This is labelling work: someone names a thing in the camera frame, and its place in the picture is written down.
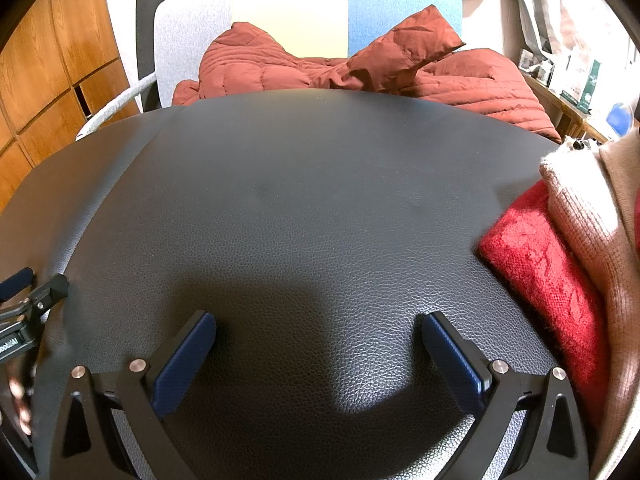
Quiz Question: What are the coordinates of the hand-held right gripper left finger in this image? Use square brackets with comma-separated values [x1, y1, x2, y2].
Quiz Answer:
[50, 310, 217, 480]

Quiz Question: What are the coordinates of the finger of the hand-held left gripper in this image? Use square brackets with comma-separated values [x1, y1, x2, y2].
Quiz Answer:
[0, 274, 70, 342]
[0, 267, 37, 305]

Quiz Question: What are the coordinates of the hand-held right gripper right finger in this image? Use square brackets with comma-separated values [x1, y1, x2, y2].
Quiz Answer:
[421, 311, 591, 480]

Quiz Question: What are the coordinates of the red fuzzy sweater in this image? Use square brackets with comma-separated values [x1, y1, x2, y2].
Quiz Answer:
[477, 180, 613, 431]

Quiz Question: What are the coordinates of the pale knit sweater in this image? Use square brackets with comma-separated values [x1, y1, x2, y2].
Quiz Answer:
[539, 152, 640, 478]

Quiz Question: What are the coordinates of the wooden wardrobe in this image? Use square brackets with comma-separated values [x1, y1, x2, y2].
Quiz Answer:
[0, 0, 142, 211]

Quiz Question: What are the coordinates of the tan cloth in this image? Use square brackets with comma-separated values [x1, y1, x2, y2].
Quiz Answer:
[597, 127, 640, 221]

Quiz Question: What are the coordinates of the wooden desk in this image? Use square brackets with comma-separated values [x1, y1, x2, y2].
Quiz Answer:
[525, 75, 621, 146]

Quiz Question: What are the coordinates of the green white box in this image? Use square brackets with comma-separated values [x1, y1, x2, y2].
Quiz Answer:
[582, 59, 604, 111]

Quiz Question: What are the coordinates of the white carton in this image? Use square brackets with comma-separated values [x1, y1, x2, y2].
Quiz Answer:
[559, 52, 586, 95]

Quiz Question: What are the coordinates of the rust quilted jacket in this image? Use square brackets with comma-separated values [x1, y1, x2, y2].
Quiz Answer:
[172, 5, 563, 143]

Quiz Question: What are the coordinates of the grey yellow blue office chair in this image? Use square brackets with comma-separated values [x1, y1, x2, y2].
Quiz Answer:
[75, 0, 463, 142]

